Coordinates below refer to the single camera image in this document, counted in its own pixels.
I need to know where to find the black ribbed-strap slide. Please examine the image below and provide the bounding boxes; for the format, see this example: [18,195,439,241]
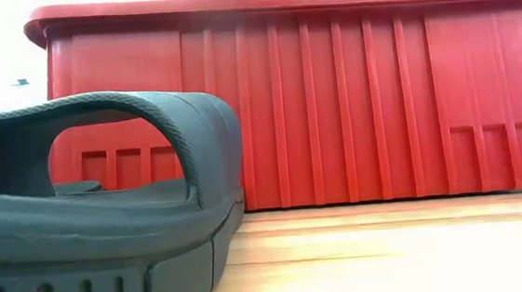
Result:
[0,81,255,292]

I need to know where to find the red plastic bin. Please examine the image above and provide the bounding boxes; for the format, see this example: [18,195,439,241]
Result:
[20,0,522,230]

